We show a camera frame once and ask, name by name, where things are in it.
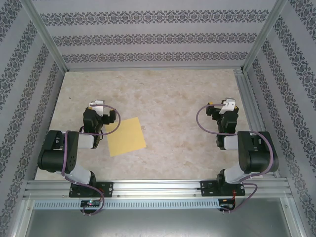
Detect slotted grey cable duct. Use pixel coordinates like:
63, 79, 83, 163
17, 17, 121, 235
33, 199, 220, 210

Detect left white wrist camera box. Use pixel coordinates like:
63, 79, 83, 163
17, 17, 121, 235
88, 100, 106, 116

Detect left small controller board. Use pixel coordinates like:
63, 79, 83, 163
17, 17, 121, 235
80, 200, 102, 207

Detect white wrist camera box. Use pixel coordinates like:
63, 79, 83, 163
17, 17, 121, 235
219, 98, 237, 115
88, 100, 106, 116

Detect right aluminium frame post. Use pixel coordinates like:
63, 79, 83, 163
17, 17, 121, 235
241, 0, 289, 74

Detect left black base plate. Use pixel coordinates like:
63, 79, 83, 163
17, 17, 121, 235
68, 181, 114, 198

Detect grey metal sheet panel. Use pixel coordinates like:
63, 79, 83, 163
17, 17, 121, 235
21, 198, 304, 237

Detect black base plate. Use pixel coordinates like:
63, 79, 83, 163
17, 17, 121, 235
68, 181, 114, 198
200, 180, 246, 198

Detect thin aluminium back rail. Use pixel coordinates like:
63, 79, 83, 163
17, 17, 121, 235
64, 66, 244, 73

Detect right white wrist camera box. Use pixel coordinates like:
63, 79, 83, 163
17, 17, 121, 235
219, 98, 237, 115

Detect left aluminium frame post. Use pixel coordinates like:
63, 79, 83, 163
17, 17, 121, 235
21, 0, 69, 73

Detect aluminium frame post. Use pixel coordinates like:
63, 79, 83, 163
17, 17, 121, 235
241, 0, 289, 74
21, 0, 69, 73

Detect long aluminium mounting rail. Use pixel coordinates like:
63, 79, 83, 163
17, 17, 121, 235
23, 179, 291, 199

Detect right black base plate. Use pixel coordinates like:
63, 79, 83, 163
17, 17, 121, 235
200, 180, 246, 198

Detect yellow square paper sheet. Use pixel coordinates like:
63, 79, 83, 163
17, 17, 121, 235
104, 117, 147, 158

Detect aluminium side rail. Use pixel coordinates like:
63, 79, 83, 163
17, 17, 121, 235
233, 68, 281, 178

